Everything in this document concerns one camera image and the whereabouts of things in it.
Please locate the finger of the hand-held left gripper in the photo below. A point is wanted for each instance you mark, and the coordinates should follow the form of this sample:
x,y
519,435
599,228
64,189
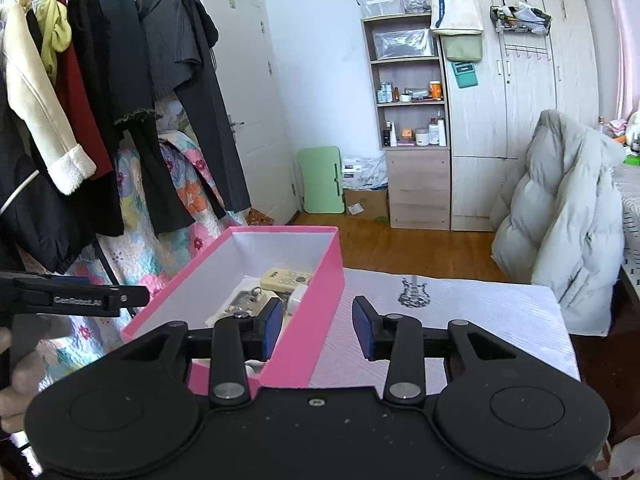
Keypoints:
x,y
136,296

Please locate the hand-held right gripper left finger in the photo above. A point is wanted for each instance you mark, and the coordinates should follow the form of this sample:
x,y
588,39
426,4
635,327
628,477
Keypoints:
x,y
272,325

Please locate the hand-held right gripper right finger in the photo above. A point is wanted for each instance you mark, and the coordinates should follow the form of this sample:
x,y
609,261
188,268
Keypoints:
x,y
361,327

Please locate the white charger plug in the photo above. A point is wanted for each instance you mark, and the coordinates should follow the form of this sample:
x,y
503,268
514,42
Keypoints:
x,y
296,301

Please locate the white power adapter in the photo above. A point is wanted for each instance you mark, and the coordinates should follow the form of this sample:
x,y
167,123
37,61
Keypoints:
x,y
246,302

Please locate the pink storage box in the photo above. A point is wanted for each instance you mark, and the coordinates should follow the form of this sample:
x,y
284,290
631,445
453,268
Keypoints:
x,y
320,310

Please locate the yellowed remote control with buttons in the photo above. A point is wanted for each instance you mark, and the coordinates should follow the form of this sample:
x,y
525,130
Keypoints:
x,y
286,280

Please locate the person's left hand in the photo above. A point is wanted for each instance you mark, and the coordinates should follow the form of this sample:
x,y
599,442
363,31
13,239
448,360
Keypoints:
x,y
27,372

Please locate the black jacket white piping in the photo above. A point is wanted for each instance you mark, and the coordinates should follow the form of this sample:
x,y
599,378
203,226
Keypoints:
x,y
30,220

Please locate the orange patterned cushion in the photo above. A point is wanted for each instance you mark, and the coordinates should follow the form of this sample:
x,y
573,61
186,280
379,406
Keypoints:
x,y
260,217

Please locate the white quilted cloth guitar print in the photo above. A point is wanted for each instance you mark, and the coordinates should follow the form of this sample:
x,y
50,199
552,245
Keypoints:
x,y
475,320

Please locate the cardboard box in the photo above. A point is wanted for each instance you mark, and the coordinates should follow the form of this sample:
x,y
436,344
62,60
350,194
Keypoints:
x,y
367,205

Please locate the wooden shelf unit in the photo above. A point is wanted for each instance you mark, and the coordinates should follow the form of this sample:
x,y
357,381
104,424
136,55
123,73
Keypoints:
x,y
417,190

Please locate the green folding table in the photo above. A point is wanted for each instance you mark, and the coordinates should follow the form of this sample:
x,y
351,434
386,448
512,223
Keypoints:
x,y
321,180

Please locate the white printed boxes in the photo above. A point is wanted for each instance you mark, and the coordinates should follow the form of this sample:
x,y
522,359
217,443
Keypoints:
x,y
362,170

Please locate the red garment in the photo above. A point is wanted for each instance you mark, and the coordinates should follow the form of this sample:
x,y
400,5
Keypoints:
x,y
85,125

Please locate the black hooded garment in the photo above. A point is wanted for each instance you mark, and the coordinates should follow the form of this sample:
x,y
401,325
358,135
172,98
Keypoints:
x,y
215,135

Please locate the cream coat fleece cuff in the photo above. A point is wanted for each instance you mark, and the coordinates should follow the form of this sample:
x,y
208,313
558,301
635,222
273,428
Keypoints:
x,y
35,110

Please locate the white cosmetic jar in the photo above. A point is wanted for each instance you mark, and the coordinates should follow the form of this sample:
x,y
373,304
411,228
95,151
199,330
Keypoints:
x,y
422,137

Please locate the white pump bottle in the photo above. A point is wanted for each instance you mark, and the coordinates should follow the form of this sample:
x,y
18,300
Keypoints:
x,y
436,132

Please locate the pale puffer jacket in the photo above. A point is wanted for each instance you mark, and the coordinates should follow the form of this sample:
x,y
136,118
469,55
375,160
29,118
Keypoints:
x,y
560,220

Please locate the long black garment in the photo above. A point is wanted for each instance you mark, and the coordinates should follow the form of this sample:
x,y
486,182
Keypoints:
x,y
107,60

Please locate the white door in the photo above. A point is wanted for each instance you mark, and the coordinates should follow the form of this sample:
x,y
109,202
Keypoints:
x,y
260,85

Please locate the orange bottle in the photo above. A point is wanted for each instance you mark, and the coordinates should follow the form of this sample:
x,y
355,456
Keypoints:
x,y
436,90

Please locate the grey ribbed shirt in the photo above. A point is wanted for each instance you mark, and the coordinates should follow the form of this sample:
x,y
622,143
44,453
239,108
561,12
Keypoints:
x,y
167,45

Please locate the light wooden wardrobe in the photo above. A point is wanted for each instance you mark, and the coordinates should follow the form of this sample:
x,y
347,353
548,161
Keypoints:
x,y
530,120

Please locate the yellow-green garment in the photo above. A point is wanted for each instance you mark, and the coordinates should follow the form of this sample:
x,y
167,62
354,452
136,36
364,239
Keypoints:
x,y
52,30

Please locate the teal small pouch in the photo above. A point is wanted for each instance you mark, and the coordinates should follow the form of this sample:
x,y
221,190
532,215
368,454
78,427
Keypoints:
x,y
465,74

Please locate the clear plastic bag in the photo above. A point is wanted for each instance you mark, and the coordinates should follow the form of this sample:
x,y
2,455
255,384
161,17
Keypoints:
x,y
402,42

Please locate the green pouch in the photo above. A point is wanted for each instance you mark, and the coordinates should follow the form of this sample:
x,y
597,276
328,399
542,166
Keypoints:
x,y
462,47

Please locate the clear plastic storage container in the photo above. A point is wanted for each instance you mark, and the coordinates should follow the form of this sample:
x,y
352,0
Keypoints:
x,y
380,2

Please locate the pink curtain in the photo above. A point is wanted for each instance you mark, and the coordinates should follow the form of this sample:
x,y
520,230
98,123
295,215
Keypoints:
x,y
622,50

